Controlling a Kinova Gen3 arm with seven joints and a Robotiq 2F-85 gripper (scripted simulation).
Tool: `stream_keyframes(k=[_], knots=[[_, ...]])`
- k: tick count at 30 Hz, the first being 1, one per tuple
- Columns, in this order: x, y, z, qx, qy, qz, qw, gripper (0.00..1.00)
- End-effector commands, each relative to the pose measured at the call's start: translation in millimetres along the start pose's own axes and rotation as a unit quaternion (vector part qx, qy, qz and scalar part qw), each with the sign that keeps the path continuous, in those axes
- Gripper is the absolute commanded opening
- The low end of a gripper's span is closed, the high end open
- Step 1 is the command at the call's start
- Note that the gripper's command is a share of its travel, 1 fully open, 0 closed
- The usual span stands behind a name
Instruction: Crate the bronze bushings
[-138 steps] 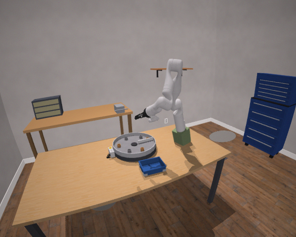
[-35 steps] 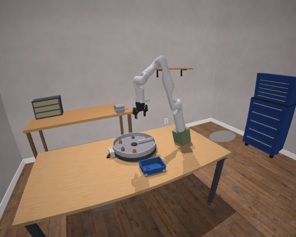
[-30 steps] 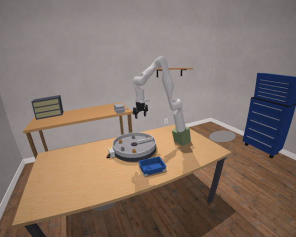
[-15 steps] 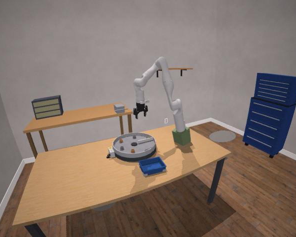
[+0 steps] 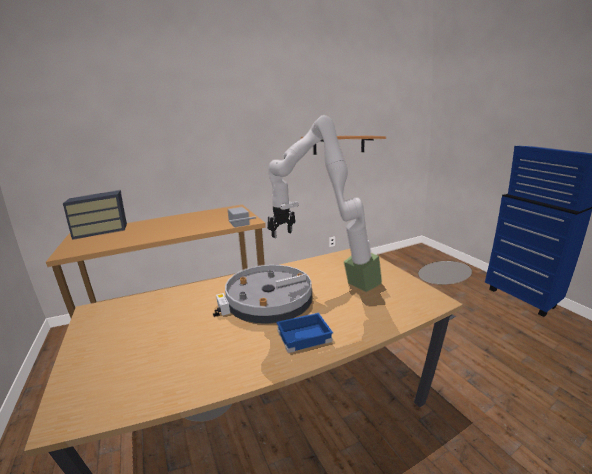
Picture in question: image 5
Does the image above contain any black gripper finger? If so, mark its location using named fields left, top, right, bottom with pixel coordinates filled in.
left=267, top=217, right=283, bottom=238
left=284, top=211, right=296, bottom=233

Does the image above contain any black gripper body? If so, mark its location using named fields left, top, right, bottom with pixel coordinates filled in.
left=273, top=207, right=289, bottom=225

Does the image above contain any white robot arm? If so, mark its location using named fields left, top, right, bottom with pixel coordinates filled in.
left=268, top=115, right=371, bottom=264

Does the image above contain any grey round turning table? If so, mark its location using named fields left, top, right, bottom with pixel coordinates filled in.
left=213, top=265, right=312, bottom=324

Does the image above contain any blue crate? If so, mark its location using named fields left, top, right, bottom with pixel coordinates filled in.
left=277, top=313, right=333, bottom=353

